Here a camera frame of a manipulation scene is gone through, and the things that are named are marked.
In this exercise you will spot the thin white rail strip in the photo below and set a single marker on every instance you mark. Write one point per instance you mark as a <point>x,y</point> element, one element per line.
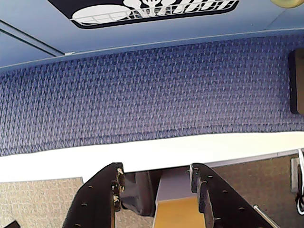
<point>28,38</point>

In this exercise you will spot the yellow wooden block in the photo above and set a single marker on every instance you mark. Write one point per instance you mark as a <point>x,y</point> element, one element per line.
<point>177,213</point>

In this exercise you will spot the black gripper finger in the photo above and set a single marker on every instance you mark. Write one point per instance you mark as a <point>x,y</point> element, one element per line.
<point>225,204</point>
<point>97,199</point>

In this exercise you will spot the brown box with black rim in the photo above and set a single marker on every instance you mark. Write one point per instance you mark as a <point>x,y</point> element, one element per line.
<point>298,80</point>

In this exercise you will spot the silver metal rod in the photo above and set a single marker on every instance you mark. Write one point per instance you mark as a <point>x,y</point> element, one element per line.
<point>266,216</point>

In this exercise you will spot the blue woven mat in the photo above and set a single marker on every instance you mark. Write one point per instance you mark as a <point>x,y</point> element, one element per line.
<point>142,95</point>

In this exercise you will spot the white wall socket plate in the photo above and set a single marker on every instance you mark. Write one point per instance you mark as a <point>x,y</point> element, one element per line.
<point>294,175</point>

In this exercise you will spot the black bar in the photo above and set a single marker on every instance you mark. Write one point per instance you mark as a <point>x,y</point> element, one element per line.
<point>10,225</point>

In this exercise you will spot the white counter edge board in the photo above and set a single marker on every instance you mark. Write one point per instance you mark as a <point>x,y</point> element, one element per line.
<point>95,156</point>

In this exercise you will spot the pale yellow round object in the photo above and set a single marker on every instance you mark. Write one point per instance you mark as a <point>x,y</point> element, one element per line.
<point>286,2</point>

